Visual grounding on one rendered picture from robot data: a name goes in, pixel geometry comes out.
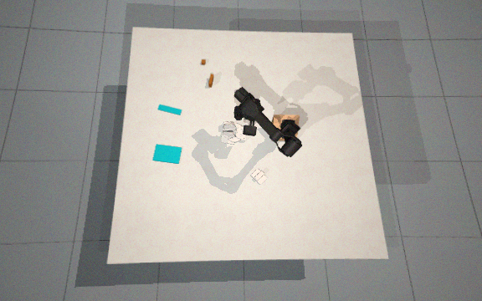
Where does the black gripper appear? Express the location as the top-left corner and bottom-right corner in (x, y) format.
(243, 116), (257, 136)

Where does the orange-brown rectangular bar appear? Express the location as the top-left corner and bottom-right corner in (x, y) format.
(208, 74), (214, 88)

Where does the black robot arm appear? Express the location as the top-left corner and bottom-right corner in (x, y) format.
(233, 87), (302, 157)

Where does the cyan flat bar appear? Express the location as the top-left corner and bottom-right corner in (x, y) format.
(157, 105), (182, 115)

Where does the cyan flat plate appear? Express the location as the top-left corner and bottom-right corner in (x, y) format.
(152, 145), (182, 164)

